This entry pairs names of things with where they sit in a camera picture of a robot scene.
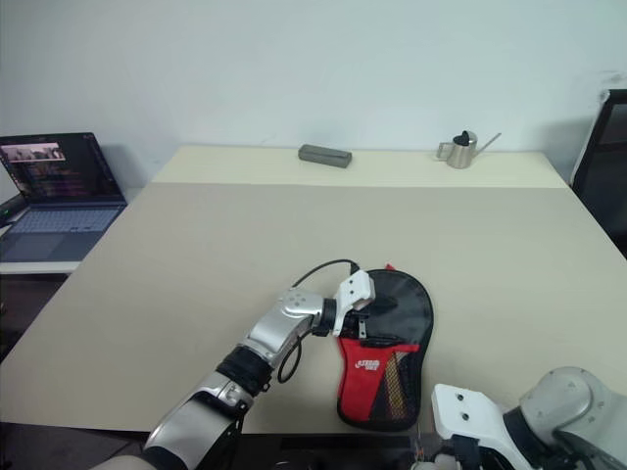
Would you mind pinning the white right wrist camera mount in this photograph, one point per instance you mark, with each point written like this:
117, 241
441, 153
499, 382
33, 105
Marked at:
465, 411

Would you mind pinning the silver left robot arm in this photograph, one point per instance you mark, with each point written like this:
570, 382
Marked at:
274, 333

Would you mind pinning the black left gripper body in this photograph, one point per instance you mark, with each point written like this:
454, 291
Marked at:
357, 325

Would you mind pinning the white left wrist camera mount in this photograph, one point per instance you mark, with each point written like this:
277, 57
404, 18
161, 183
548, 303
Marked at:
352, 294

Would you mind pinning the black box with green light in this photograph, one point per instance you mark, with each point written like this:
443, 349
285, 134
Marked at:
12, 210

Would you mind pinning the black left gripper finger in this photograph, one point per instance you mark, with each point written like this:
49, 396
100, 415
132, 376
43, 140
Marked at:
382, 341
384, 304

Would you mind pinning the white side table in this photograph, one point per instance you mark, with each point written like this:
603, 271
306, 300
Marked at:
39, 267

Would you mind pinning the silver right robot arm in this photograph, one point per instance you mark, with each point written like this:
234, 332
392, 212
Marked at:
563, 396

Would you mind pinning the silver metal watering can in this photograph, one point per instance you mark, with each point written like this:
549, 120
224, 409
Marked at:
460, 154

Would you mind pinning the black office chair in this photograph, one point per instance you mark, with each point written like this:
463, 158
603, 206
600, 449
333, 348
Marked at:
602, 186

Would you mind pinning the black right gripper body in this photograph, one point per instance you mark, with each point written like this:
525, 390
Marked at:
465, 453

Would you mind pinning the dark grey rectangular block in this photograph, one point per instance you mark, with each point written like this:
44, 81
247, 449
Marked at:
324, 157

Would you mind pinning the dark open laptop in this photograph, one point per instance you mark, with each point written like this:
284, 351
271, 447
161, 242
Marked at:
59, 171

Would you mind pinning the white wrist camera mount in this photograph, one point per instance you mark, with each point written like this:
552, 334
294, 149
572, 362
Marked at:
352, 294
465, 411

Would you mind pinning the black red paddle case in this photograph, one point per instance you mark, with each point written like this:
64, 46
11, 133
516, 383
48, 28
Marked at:
362, 387

